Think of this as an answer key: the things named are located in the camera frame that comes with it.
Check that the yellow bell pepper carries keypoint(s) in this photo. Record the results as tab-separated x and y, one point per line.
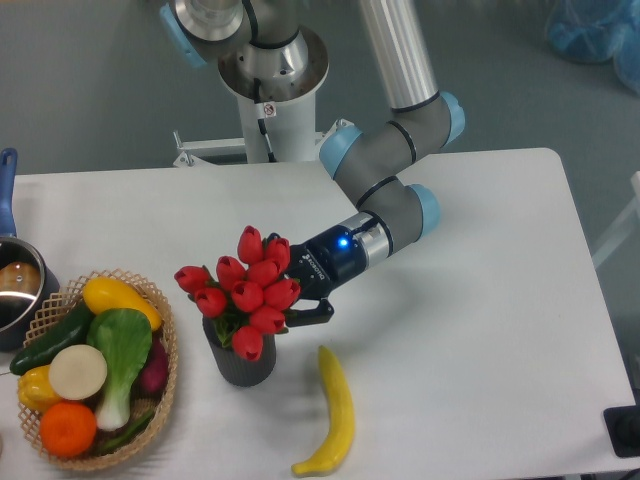
35	390

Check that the black device at table edge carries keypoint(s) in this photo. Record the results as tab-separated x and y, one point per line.
623	429

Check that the green cucumber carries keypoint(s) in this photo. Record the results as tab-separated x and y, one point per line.
69	331

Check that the green bok choy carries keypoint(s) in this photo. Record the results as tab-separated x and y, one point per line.
124	338

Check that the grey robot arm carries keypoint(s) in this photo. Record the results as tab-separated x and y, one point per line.
366	167

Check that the dark grey ribbed vase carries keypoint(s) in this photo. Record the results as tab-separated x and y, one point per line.
236	370

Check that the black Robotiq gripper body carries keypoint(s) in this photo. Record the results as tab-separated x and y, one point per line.
327	261

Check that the yellow squash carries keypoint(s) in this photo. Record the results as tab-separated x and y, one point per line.
103	293

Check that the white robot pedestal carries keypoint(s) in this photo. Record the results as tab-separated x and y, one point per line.
275	90

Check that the blue handled saucepan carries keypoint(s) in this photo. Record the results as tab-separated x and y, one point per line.
26	280

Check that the orange fruit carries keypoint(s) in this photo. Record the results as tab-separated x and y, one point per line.
68	429

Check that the purple sweet potato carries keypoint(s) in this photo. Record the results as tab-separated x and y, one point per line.
154	375

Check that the woven wicker basket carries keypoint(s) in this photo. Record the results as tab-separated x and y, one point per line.
53	310

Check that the white frame at right edge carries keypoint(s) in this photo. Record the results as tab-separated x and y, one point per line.
626	222

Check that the green bean pod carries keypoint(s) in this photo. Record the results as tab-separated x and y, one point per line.
126	436

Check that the yellow banana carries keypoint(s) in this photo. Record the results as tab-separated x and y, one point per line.
342	422

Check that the red tulip bouquet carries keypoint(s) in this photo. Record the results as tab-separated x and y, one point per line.
245	295

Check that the blue plastic bag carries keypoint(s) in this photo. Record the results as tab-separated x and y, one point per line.
595	32

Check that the white round radish slice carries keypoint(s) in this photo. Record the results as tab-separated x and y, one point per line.
78	372

